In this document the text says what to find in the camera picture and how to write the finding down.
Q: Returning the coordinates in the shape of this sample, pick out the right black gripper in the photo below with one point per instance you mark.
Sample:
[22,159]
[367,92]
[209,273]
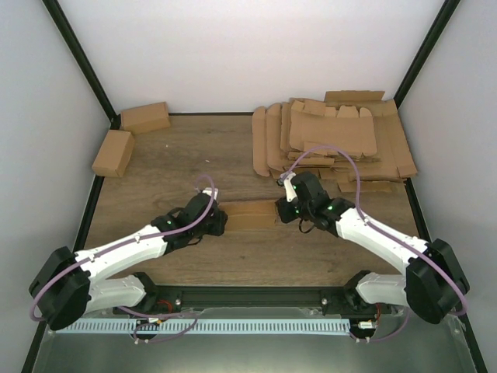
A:
[286,216]

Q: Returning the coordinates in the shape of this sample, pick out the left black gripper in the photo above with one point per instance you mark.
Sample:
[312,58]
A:
[218,229]

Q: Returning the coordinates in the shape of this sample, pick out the cardboard box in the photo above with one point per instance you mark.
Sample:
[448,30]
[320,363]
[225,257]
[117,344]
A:
[144,119]
[249,215]
[114,154]

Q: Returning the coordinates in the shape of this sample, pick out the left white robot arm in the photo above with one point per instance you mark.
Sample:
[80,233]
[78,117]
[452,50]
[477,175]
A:
[70,285]

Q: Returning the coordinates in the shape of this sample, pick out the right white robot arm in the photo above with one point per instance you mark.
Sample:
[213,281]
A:
[429,278]

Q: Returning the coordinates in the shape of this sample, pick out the stack of flat cardboard blanks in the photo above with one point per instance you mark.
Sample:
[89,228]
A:
[349,135]

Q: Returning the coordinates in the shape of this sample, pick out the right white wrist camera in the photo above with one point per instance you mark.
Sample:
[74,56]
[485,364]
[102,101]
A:
[285,182]

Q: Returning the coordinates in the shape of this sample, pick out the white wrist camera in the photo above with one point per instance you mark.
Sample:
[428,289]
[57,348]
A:
[285,182]
[211,192]

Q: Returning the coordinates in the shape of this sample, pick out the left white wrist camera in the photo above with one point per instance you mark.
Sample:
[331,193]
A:
[211,192]

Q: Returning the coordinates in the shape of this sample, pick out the black aluminium frame rail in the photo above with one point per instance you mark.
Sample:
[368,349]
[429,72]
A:
[345,300]

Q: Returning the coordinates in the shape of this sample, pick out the light blue slotted cable duct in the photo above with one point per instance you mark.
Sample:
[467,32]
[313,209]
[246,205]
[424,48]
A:
[215,326]

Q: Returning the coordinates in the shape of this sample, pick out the left black frame post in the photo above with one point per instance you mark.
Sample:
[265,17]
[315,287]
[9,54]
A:
[71,40]

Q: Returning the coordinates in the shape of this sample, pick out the black frame post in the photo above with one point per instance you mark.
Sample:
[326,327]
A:
[71,40]
[430,40]

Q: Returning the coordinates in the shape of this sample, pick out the right black frame post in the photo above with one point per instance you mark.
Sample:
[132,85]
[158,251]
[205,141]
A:
[430,40]

